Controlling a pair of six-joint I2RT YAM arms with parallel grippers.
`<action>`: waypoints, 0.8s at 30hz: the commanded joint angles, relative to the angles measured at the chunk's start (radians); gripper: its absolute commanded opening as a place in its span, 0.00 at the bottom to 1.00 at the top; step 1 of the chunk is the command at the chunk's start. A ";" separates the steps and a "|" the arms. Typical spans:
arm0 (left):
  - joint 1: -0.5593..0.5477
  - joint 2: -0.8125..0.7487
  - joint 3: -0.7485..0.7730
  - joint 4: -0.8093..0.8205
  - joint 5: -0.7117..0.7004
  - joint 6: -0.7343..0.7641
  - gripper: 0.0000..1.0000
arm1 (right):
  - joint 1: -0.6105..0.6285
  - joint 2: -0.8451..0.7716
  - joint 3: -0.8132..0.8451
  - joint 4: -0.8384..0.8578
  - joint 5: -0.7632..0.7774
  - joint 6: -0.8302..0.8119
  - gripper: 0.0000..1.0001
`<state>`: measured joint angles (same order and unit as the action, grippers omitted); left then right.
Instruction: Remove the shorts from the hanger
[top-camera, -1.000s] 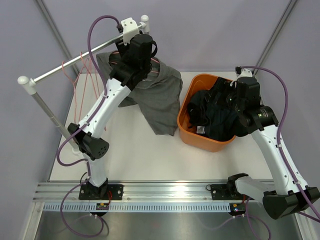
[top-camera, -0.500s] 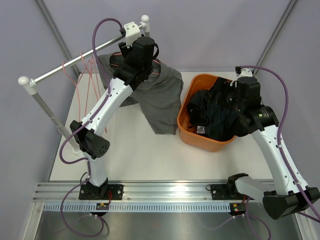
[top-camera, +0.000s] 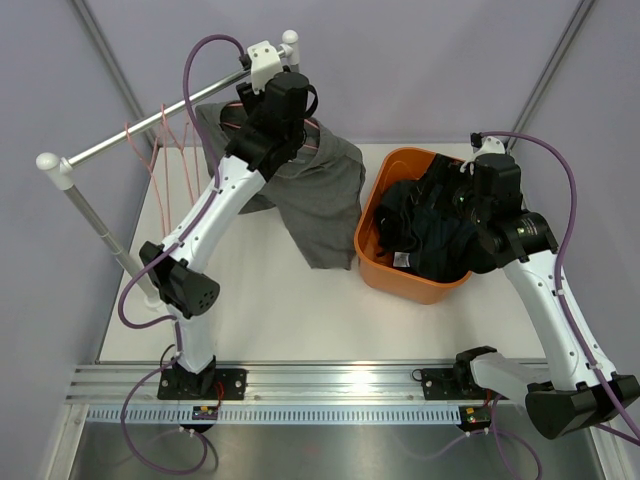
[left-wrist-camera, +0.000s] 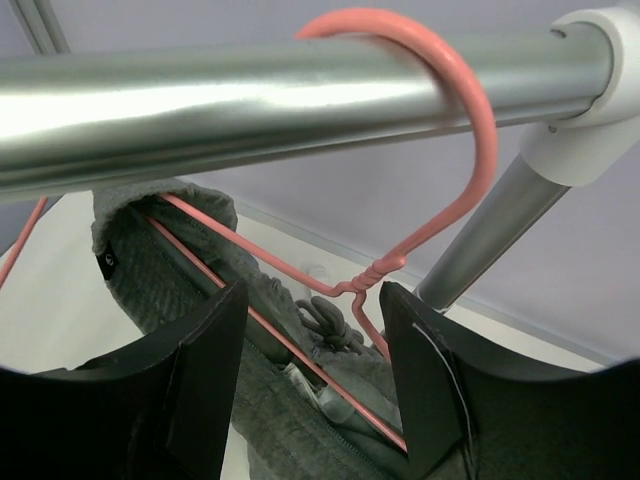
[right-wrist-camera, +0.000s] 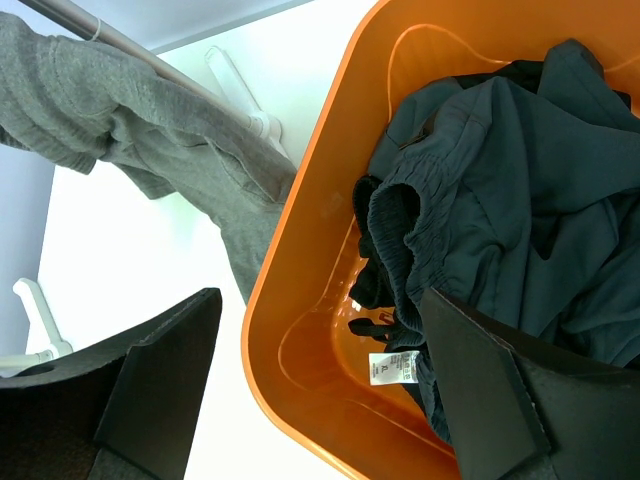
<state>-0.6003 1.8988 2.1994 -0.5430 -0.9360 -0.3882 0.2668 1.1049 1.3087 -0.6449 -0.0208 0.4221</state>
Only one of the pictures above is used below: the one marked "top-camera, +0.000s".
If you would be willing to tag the grey shorts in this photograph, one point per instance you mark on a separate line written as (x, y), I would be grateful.
(318, 198)

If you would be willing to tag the black shorts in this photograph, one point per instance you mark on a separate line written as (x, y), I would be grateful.
(397, 219)

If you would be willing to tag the dark navy shorts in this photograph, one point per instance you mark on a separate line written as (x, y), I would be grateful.
(451, 248)

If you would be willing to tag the pink hanger of grey shorts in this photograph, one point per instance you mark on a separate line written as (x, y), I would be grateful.
(233, 116)

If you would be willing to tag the pink hanger of navy shorts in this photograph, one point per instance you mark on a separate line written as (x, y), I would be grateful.
(187, 147)

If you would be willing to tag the pink hanger of black shorts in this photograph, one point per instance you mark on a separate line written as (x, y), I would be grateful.
(149, 165)

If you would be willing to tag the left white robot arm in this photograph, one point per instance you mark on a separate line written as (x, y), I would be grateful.
(270, 137)

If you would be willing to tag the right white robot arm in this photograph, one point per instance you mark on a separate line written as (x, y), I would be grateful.
(581, 387)

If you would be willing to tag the orange plastic basket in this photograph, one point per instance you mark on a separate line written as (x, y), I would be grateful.
(406, 163)

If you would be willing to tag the silver clothes rack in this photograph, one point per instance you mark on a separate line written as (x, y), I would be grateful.
(59, 170)

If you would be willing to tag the white slotted cable duct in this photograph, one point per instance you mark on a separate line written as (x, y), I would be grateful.
(235, 414)

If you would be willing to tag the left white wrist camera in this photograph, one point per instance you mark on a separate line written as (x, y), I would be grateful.
(266, 61)

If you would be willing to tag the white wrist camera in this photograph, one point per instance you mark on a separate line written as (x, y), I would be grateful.
(482, 145)
(266, 61)

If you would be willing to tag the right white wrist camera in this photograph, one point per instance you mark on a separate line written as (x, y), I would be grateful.
(482, 145)

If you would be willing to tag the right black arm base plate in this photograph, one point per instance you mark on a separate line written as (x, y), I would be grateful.
(445, 384)

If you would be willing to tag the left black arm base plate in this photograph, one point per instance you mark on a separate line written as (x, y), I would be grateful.
(224, 383)

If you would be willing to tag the aluminium mounting rail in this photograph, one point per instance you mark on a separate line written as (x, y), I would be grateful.
(360, 382)

